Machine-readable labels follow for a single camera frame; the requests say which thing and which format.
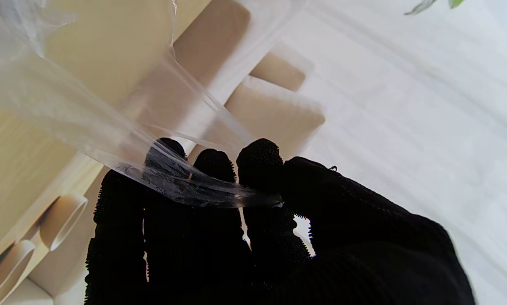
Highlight oblong wooden tray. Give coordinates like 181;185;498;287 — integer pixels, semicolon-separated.
0;239;36;305

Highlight round wooden bowl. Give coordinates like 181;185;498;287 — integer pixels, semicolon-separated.
40;194;88;251

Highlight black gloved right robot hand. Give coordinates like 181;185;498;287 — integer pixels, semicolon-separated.
84;138;476;305

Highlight clear plastic tea bag pouch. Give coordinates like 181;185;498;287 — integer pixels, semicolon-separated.
0;0;284;209

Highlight green plant with long leaves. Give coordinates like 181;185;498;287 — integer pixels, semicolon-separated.
404;0;466;16

